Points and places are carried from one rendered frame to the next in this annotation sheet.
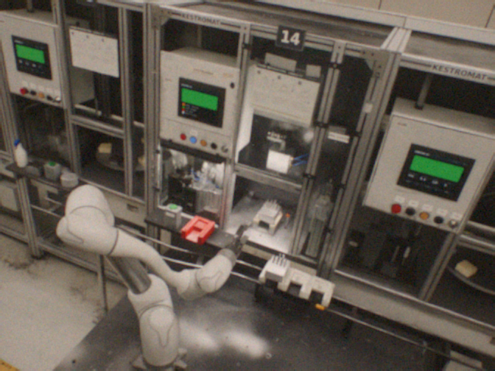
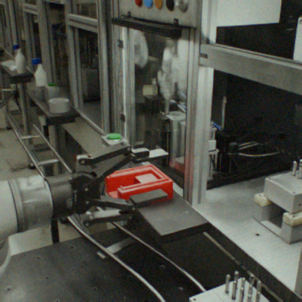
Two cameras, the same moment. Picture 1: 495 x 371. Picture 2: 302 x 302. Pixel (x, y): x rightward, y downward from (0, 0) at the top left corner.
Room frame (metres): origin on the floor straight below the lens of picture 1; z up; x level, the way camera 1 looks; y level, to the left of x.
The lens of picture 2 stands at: (1.06, -0.53, 1.47)
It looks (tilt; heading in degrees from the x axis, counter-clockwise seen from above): 23 degrees down; 45
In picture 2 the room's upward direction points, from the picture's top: straight up
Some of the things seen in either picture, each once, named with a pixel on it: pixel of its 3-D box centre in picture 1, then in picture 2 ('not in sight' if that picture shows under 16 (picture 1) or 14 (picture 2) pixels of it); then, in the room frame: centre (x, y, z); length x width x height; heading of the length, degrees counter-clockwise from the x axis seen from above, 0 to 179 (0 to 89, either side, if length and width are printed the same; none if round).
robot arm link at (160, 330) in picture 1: (160, 332); not in sight; (1.16, 0.28, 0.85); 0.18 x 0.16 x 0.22; 24
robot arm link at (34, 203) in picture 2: (225, 259); (31, 202); (1.36, 0.05, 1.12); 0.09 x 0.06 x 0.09; 72
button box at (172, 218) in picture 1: (174, 215); (117, 155); (1.84, 0.39, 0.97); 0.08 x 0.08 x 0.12; 72
